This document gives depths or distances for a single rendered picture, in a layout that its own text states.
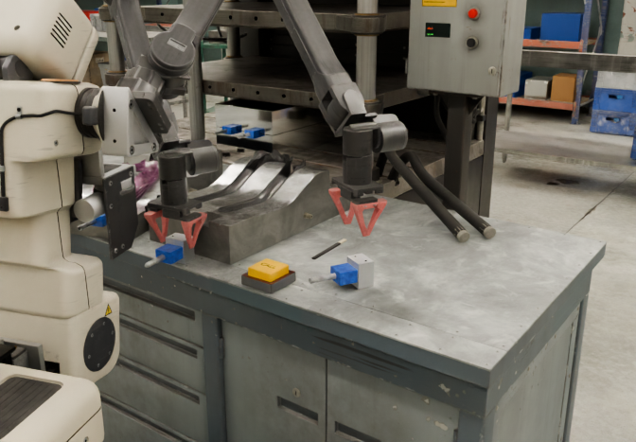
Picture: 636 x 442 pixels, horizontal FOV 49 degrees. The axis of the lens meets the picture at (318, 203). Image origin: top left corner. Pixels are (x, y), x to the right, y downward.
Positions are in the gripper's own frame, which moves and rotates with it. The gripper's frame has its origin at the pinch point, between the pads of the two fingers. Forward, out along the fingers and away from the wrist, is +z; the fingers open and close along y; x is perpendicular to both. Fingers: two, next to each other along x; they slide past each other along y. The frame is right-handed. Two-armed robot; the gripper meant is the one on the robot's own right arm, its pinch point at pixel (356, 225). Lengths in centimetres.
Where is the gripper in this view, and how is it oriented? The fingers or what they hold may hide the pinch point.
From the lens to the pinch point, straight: 137.9
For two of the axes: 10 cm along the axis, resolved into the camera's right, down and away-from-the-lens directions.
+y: -4.2, -2.7, 8.7
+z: 0.1, 9.5, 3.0
